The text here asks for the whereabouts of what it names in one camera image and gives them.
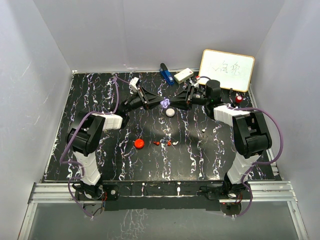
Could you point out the white earbud charging case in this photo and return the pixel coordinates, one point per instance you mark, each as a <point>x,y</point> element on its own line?
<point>170,112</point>

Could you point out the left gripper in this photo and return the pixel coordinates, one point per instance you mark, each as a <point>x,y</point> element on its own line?
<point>148,99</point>

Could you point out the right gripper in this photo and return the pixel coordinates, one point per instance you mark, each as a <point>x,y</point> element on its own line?
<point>179,101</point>

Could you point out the aluminium frame rail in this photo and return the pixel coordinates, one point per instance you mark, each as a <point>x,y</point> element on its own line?
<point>272,214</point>

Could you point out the red stamp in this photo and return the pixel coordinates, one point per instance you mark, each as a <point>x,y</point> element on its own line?
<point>238,99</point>

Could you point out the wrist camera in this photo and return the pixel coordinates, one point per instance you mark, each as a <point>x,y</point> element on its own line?
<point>134,84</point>
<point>194,82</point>

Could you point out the white cardboard box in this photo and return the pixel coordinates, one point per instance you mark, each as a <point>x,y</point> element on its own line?
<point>183,75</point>

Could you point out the purple earbud charging case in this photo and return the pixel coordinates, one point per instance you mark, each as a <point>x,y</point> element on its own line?
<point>165,103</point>

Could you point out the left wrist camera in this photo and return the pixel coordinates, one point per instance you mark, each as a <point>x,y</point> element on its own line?
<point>134,84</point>

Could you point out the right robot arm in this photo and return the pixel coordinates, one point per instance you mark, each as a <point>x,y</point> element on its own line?
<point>251,135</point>

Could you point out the blue stapler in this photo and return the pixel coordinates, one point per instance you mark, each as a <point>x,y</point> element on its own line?
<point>166,74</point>

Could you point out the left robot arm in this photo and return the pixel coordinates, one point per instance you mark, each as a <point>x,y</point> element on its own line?
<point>84,136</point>

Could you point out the red earbud charging case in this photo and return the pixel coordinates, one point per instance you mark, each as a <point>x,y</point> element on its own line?
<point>139,143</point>

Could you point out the small whiteboard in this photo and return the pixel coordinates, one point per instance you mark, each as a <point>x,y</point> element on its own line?
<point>233,71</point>

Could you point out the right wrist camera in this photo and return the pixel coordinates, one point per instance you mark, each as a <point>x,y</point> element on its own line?
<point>194,82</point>

